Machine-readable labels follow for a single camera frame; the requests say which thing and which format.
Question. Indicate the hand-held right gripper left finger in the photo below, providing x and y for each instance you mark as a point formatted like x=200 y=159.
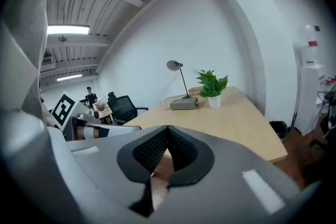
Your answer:
x=141 y=157

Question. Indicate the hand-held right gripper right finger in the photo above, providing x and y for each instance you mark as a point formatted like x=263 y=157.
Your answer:
x=189 y=154

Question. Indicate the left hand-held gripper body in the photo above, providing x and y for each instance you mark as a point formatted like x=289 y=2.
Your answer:
x=63 y=110

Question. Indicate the green plant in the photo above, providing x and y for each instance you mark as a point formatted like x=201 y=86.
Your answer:
x=213 y=89

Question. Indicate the person's left forearm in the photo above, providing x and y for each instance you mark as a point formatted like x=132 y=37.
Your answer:
x=48 y=119

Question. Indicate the long ceiling light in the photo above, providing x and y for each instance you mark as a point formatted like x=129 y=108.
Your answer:
x=68 y=29
x=69 y=77

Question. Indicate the grey rectangular speaker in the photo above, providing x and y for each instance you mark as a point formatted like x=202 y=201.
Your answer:
x=183 y=104

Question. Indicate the black office chair with headrest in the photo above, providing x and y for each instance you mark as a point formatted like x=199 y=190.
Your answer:
x=112 y=94

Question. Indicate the black mesh office chair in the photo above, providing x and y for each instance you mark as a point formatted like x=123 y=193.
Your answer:
x=123 y=108

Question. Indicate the round wooden coaster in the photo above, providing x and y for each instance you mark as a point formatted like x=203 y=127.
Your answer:
x=163 y=105

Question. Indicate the wooden box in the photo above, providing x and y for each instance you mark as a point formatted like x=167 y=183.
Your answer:
x=195 y=91

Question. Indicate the black desk lamp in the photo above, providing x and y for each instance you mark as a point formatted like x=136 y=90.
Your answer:
x=173 y=65

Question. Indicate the black trash bin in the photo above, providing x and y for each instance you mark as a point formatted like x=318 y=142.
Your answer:
x=278 y=128

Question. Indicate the person's grey shirt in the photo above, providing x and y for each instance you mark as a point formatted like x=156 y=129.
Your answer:
x=23 y=21

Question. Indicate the white water dispenser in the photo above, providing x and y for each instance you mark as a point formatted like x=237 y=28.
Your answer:
x=311 y=97

